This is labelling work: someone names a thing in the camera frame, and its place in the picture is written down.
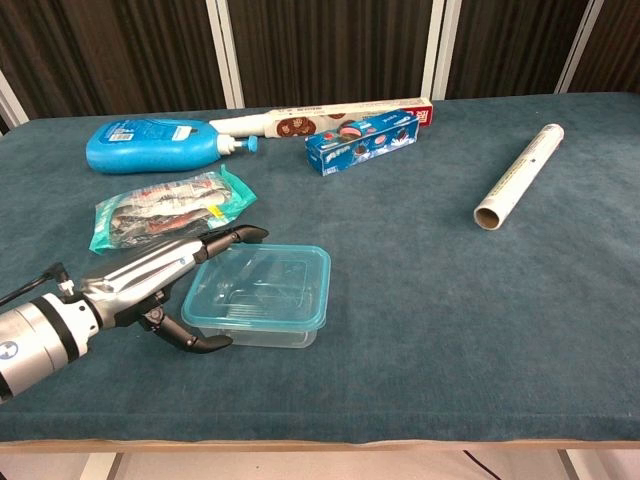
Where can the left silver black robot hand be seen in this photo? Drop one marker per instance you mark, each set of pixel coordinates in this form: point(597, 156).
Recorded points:
point(140, 280)

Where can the teal plastic lid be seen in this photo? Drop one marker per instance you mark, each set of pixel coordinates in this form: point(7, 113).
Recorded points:
point(280, 280)

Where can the clear plastic container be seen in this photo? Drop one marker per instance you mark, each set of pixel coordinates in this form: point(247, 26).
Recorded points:
point(270, 339)

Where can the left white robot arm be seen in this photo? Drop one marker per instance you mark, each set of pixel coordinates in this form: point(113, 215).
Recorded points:
point(35, 340)

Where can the blue cookie box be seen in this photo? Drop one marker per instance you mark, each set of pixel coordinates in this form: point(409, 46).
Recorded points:
point(360, 142)

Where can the long white baking paper box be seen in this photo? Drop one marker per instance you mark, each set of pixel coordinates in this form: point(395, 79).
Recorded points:
point(345, 116)

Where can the green-edged snack packet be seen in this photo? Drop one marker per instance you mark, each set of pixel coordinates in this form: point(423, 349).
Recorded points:
point(160, 210)

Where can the blue detergent pump bottle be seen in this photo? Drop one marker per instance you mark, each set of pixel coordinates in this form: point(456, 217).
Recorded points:
point(145, 147)

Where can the white table leg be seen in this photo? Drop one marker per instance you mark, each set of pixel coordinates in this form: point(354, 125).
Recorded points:
point(575, 467)
point(100, 467)

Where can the blue table cloth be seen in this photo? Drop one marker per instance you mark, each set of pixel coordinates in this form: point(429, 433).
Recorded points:
point(400, 300)

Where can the white paper roll tube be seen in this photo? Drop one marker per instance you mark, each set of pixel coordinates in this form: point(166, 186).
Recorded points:
point(520, 175)

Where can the white partition post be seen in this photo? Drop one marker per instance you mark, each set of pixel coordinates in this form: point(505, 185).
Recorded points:
point(440, 50)
point(12, 107)
point(580, 45)
point(225, 50)

